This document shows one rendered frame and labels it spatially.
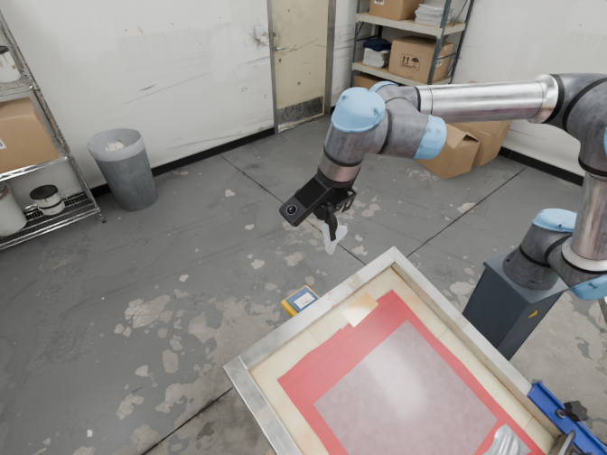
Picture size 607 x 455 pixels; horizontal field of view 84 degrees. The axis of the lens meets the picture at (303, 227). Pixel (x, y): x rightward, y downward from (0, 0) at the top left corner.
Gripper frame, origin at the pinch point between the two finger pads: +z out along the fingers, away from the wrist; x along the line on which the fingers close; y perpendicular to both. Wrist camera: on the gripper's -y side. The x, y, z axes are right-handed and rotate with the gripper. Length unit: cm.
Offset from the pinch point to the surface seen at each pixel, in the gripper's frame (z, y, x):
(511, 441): 18, 16, -63
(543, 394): 14, 29, -62
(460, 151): 139, 291, 56
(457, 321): 15.2, 26.5, -37.3
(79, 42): 102, 18, 288
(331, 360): 18.8, -7.0, -24.3
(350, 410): 18.7, -10.7, -34.9
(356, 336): 18.7, 2.2, -23.6
